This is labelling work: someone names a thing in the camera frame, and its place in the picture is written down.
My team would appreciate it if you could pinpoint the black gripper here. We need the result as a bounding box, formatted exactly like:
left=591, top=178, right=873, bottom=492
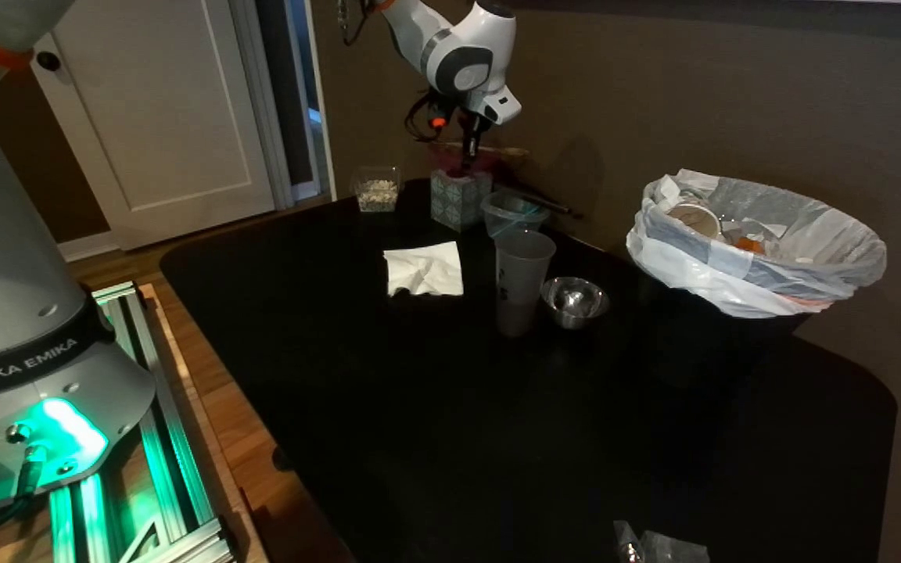
left=452, top=110, right=493, bottom=169

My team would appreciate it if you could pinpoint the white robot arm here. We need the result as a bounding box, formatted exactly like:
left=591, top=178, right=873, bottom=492
left=0, top=0, right=156, bottom=511

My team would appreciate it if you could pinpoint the grey stone block holder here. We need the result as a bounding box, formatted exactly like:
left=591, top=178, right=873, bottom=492
left=430, top=169, right=493, bottom=229

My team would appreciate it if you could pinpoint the clear container with oats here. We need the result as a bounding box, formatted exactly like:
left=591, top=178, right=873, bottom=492
left=354, top=165, right=401, bottom=212

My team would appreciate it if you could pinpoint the translucent plastic cup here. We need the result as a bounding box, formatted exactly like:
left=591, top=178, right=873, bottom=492
left=495, top=229, right=558, bottom=337

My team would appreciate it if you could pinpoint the white crumpled napkin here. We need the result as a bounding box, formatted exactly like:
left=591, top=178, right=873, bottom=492
left=386, top=241, right=462, bottom=298

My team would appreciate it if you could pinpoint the small metal bowl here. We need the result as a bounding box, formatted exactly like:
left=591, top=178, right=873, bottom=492
left=543, top=276, right=610, bottom=328

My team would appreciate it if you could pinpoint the trash bin with white bag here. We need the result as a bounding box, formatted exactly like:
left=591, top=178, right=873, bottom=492
left=625, top=169, right=888, bottom=387

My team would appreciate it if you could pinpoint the white door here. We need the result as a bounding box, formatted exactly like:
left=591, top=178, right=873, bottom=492
left=34, top=0, right=275, bottom=249

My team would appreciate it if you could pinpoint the dark utensil near wall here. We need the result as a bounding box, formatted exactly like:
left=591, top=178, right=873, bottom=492
left=493, top=165, right=586, bottom=220

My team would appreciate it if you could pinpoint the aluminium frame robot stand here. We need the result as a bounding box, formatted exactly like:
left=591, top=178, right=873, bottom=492
left=0, top=282, right=270, bottom=563

